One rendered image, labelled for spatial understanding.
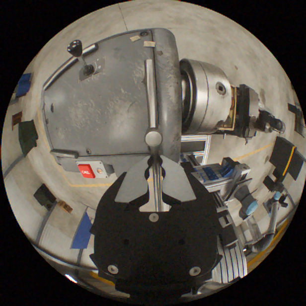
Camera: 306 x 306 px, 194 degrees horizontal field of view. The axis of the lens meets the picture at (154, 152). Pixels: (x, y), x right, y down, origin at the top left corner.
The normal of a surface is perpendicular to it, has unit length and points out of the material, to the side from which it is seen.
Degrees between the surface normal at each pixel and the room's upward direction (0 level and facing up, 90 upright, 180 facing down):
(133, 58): 0
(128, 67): 0
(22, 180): 90
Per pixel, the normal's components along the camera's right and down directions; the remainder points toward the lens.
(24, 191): 0.97, -0.20
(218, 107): 0.00, 0.68
